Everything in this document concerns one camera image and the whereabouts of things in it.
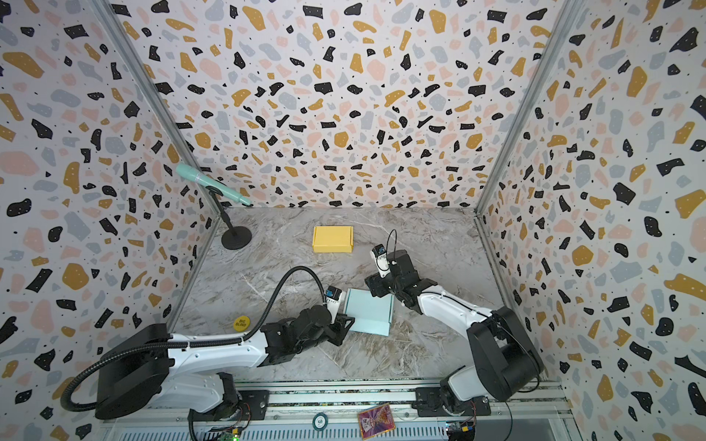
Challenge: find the round teal sticker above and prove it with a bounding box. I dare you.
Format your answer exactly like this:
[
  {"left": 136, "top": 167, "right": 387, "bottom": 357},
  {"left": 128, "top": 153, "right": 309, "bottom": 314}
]
[{"left": 312, "top": 413, "right": 328, "bottom": 432}]

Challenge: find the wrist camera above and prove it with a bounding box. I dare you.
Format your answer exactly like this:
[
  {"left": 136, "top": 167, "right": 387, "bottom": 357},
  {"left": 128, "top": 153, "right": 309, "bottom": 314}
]
[
  {"left": 325, "top": 285, "right": 345, "bottom": 323},
  {"left": 371, "top": 244, "right": 390, "bottom": 277}
]

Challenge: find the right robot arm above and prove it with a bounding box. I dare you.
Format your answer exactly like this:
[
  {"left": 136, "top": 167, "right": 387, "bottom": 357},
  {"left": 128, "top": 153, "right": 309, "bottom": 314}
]
[{"left": 365, "top": 244, "right": 544, "bottom": 413}]

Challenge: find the black microphone stand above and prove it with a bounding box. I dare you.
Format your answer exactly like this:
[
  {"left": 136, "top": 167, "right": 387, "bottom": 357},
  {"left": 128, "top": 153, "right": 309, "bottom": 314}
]
[{"left": 206, "top": 186, "right": 252, "bottom": 250}]

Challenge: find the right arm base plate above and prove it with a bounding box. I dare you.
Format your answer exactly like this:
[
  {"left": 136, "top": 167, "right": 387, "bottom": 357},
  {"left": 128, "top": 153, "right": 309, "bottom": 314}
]
[{"left": 411, "top": 386, "right": 491, "bottom": 418}]

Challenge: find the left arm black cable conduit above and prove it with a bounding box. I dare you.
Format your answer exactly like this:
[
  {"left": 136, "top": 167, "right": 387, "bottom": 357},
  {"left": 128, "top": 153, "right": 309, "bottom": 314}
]
[{"left": 59, "top": 265, "right": 327, "bottom": 413}]

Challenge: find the light blue paper box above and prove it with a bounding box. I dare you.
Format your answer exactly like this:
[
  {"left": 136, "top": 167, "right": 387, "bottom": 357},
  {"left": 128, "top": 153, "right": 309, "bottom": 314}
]
[{"left": 344, "top": 288, "right": 393, "bottom": 336}]

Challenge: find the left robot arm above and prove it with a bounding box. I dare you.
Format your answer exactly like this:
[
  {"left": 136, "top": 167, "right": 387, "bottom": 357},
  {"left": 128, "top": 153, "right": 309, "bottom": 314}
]
[{"left": 95, "top": 305, "right": 355, "bottom": 420}]

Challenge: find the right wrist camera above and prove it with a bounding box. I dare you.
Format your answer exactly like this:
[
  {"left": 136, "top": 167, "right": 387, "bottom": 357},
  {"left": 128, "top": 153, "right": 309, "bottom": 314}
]
[{"left": 371, "top": 244, "right": 390, "bottom": 277}]

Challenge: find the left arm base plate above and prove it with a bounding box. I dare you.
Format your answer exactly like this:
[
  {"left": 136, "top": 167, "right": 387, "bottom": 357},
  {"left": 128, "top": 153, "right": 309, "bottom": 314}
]
[{"left": 189, "top": 388, "right": 270, "bottom": 424}]

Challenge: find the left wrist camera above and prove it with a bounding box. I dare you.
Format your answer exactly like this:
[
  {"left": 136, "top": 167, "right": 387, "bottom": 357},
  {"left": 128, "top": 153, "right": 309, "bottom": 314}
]
[{"left": 325, "top": 285, "right": 345, "bottom": 323}]

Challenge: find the yellow round sticker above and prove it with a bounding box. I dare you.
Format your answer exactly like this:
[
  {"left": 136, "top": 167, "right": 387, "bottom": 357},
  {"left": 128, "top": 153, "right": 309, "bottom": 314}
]
[{"left": 233, "top": 315, "right": 251, "bottom": 333}]

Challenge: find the mint green microphone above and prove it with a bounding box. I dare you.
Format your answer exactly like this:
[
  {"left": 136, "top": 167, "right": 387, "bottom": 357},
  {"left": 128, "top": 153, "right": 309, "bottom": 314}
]
[{"left": 175, "top": 164, "right": 253, "bottom": 207}]

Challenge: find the yellow paper box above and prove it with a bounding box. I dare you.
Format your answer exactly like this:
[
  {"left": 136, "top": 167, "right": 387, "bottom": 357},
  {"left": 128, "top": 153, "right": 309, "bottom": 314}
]
[{"left": 313, "top": 226, "right": 354, "bottom": 254}]

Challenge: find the colourful card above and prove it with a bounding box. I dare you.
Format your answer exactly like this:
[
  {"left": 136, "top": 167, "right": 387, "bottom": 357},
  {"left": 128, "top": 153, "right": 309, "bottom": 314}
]
[{"left": 358, "top": 404, "right": 396, "bottom": 440}]

